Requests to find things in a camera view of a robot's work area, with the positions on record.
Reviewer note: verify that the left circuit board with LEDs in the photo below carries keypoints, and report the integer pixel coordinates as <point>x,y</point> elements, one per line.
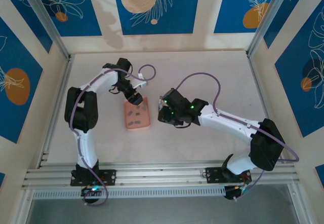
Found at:
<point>88,192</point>

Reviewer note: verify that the aluminium side rail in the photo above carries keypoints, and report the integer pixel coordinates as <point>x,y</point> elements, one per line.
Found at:
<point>58,102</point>
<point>264,107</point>

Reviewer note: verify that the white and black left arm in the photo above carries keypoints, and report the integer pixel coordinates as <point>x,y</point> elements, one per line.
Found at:
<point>86,148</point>

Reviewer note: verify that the aluminium frame post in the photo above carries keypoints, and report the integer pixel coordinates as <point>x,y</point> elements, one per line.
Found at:
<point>47,18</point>
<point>269,18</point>

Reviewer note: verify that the circuit board with leds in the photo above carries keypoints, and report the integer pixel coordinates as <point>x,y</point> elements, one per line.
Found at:
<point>88,192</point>
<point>230,194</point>

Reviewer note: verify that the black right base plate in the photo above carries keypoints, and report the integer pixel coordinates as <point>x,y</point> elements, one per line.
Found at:
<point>212,175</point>

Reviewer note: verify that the right circuit board with LEDs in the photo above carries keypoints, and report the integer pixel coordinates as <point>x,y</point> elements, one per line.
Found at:
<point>230,194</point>

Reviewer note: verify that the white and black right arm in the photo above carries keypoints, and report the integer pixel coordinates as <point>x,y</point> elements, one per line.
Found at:
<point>227,125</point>

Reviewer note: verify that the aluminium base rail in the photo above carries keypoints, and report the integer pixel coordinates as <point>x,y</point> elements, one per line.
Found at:
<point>162,176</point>

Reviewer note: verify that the pink plastic tray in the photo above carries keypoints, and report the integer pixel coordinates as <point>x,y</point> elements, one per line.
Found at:
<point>144,124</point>

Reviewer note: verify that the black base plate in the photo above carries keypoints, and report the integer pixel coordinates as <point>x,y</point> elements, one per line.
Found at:
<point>108,177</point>
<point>212,175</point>

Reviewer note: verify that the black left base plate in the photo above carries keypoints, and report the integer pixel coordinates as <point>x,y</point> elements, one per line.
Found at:
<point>108,177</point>

